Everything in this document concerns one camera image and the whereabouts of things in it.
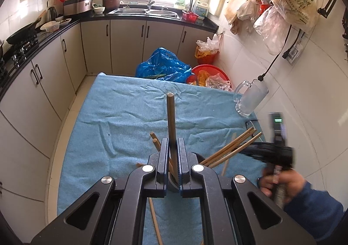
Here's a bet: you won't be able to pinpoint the red plastic basin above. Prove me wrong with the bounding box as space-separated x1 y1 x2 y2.
187 64 231 91

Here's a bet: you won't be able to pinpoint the blue tablecloth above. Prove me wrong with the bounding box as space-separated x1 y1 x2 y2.
57 73 268 245

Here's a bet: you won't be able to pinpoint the bundle of wooden chopsticks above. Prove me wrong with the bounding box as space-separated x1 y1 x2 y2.
202 129 257 166

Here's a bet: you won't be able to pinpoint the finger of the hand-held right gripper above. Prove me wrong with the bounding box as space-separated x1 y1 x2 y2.
245 143 274 154
239 152 273 166

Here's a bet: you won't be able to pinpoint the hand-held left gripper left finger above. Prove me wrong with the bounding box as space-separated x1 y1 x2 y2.
30 138 170 245

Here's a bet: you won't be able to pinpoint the black wok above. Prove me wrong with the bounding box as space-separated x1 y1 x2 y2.
6 17 42 45

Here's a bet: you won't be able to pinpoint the steel sink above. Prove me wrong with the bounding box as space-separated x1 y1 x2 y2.
106 7 181 20

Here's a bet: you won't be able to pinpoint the crumpled clear plastic bag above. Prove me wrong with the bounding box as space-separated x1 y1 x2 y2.
205 73 234 91

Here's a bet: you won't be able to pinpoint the white wall socket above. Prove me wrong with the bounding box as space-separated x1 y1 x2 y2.
287 43 305 65

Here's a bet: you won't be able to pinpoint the gas stove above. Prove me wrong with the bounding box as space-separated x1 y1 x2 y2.
0 36 41 77

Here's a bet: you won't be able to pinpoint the black cable with plug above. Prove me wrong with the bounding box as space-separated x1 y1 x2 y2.
282 29 302 59

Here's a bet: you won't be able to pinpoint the person's right forearm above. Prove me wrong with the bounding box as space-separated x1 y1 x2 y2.
283 181 344 243

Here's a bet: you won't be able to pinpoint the beige plastic bag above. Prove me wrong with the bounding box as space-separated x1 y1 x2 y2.
225 0 261 35

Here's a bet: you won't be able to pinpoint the glass mug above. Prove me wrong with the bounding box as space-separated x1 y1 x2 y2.
233 79 269 118

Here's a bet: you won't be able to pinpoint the orange wastebasket with bags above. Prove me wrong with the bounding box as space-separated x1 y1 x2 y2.
194 34 220 66

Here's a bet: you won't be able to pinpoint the black kitchen countertop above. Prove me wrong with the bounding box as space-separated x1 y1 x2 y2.
0 7 219 99

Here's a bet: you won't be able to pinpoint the person's right hand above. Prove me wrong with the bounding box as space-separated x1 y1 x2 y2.
257 169 306 205

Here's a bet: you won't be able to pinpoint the black eyeglasses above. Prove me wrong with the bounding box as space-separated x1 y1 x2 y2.
245 119 266 144

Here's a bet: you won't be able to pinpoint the white plate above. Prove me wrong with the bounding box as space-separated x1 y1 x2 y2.
40 21 60 33

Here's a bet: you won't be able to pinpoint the white detergent jug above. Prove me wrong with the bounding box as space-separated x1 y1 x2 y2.
196 1 209 20

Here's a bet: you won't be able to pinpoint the brown cooking pot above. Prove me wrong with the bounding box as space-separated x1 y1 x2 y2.
102 0 121 10

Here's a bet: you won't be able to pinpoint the black cable with round end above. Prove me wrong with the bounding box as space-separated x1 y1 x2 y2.
257 25 293 82

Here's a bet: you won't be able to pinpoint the silver rice cooker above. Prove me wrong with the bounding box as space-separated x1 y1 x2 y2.
63 0 92 17

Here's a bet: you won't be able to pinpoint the blue plastic bag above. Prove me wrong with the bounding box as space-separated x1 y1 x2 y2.
135 47 195 84

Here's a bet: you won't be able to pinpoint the lower kitchen cabinets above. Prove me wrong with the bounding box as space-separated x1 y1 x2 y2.
0 18 218 237

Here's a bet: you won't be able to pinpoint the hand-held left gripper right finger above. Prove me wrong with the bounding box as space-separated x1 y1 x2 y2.
177 138 317 245

